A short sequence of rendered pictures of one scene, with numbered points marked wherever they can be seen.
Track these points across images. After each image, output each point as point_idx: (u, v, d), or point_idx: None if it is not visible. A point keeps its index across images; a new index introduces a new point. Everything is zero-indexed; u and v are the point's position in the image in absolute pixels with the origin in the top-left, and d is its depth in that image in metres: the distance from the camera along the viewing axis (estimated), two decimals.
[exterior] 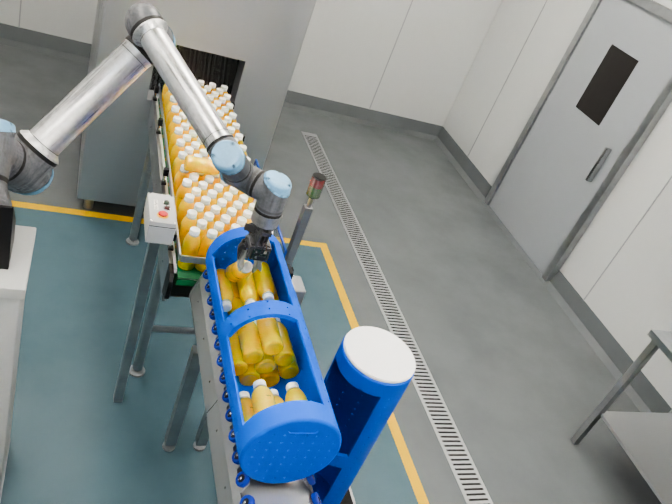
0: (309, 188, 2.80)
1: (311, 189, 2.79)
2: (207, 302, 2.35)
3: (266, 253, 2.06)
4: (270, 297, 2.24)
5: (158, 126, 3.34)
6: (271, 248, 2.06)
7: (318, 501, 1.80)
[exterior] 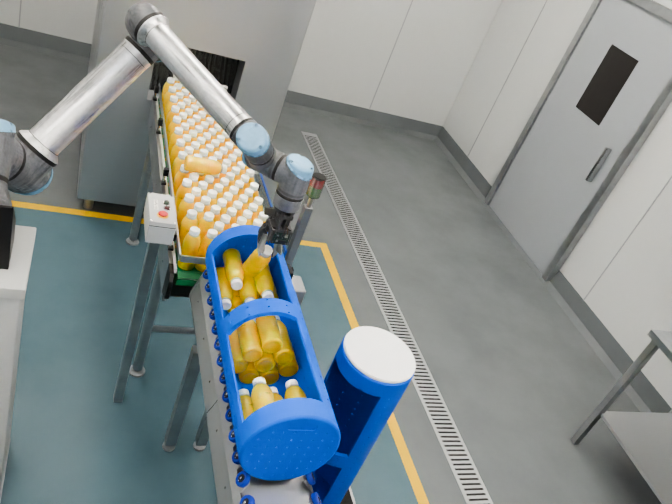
0: (309, 188, 2.80)
1: (311, 189, 2.79)
2: (208, 303, 2.34)
3: (287, 237, 2.07)
4: (269, 295, 2.25)
5: (158, 126, 3.34)
6: (292, 232, 2.07)
7: (318, 501, 1.80)
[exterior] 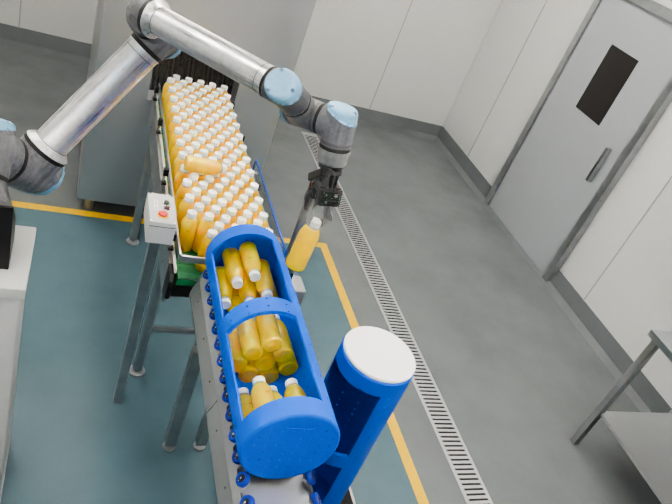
0: None
1: None
2: (209, 303, 2.34)
3: (337, 196, 1.86)
4: (268, 294, 2.25)
5: (158, 126, 3.34)
6: (342, 190, 1.86)
7: (318, 501, 1.80)
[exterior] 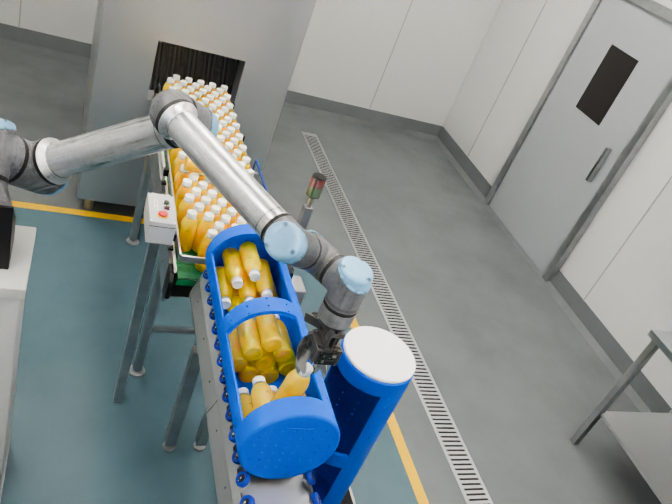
0: (309, 188, 2.80)
1: (311, 189, 2.79)
2: (209, 303, 2.34)
3: (336, 357, 1.63)
4: (268, 294, 2.25)
5: None
6: (342, 350, 1.63)
7: (318, 501, 1.80)
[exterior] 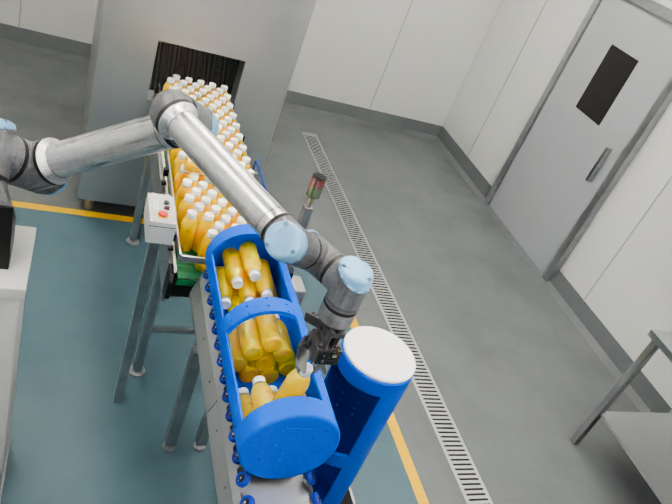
0: (309, 188, 2.80)
1: (311, 189, 2.79)
2: (209, 303, 2.34)
3: (336, 356, 1.63)
4: (268, 294, 2.25)
5: None
6: (342, 350, 1.63)
7: (318, 501, 1.80)
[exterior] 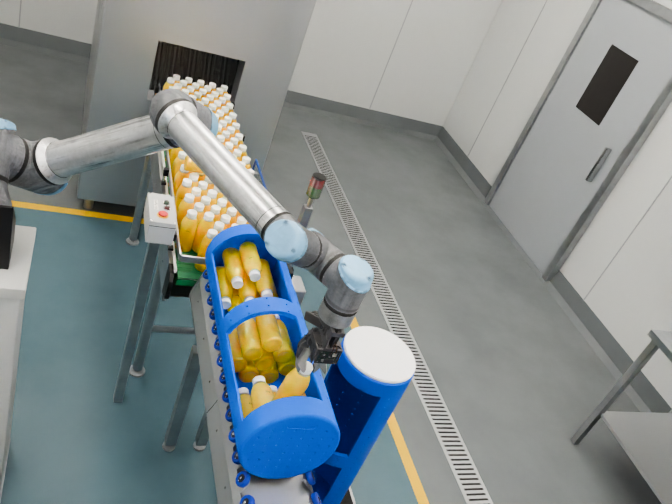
0: (309, 188, 2.80)
1: (311, 189, 2.79)
2: (209, 303, 2.34)
3: (336, 356, 1.63)
4: (268, 294, 2.25)
5: None
6: (342, 349, 1.63)
7: (318, 501, 1.80)
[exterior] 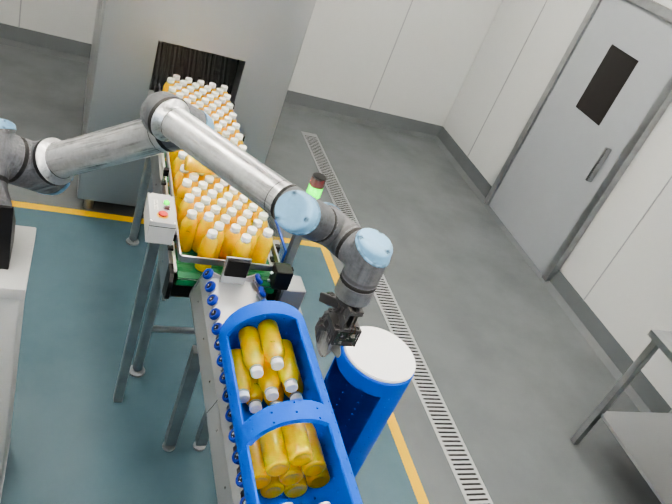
0: (309, 188, 2.80)
1: (311, 189, 2.79)
2: (213, 300, 2.34)
3: (354, 337, 1.53)
4: (293, 385, 1.94)
5: None
6: (361, 330, 1.54)
7: None
